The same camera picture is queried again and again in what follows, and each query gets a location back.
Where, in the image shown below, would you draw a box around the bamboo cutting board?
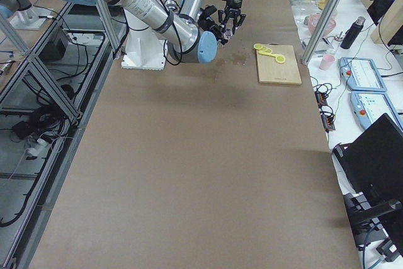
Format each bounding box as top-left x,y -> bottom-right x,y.
255,44 -> 302,85

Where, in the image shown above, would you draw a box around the yellow plastic spoon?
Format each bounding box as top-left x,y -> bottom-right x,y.
258,51 -> 286,59

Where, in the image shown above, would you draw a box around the black laptop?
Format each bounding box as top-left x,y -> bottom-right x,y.
331,112 -> 403,229

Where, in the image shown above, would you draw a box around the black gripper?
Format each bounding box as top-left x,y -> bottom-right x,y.
198,9 -> 227,45
222,0 -> 246,33

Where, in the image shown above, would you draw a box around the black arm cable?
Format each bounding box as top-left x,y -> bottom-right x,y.
135,0 -> 190,66

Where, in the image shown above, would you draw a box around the black monitor stand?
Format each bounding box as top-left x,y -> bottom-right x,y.
343,193 -> 402,262

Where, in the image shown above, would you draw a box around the upper teach pendant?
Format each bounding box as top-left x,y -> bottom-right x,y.
339,57 -> 387,93

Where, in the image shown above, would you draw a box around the teach pendant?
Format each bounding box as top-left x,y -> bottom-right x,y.
339,57 -> 387,93
350,91 -> 402,130

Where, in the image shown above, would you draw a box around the aluminium frame post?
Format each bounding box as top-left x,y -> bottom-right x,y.
301,0 -> 340,66

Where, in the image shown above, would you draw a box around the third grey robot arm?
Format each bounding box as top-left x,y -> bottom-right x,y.
1,0 -> 32,19

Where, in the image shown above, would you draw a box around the pink cup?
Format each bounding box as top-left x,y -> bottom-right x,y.
319,54 -> 335,71

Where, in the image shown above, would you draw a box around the pink bowl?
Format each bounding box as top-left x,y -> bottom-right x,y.
306,9 -> 338,35

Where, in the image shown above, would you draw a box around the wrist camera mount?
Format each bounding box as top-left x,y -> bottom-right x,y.
198,5 -> 217,21

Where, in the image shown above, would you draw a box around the white power strip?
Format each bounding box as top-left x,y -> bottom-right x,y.
26,137 -> 49,160

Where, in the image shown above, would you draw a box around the black power box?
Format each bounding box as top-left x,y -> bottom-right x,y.
39,30 -> 69,61

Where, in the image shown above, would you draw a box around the clear glass shaker cup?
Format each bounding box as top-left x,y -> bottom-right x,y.
222,28 -> 233,44

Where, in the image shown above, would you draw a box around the steel double jigger measuring cup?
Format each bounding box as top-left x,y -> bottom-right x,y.
223,28 -> 233,40

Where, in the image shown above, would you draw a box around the lower teach pendant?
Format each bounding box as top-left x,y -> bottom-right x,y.
350,91 -> 402,130

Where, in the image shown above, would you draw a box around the black water bottle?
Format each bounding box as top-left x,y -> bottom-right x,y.
340,16 -> 366,50

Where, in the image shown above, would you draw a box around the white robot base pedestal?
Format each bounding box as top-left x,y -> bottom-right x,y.
122,9 -> 166,71

